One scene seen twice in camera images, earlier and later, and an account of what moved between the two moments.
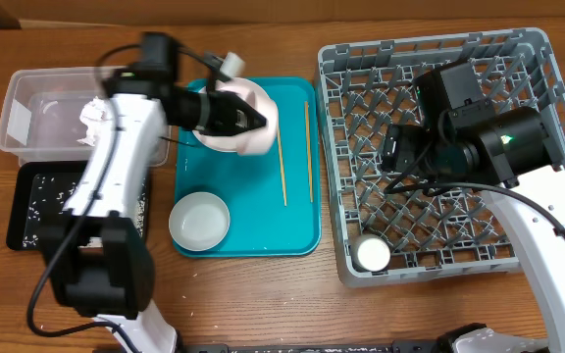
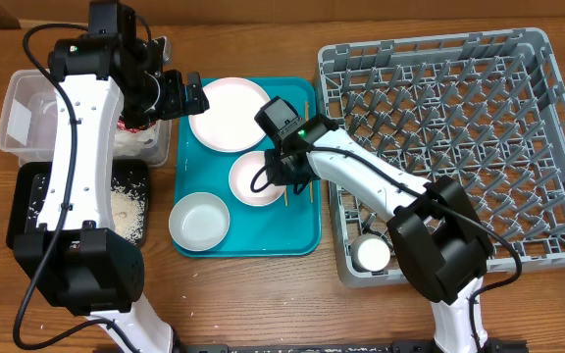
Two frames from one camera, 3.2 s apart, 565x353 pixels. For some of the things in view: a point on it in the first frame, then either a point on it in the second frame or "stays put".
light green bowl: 199,222 stays put
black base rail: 314,347 stays put
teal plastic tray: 273,199 stays put
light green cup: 371,253 stays put
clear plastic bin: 41,114 stays put
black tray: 42,191 stays put
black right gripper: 398,149 to 276,176
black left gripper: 230,123 to 176,102
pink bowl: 256,141 to 248,180
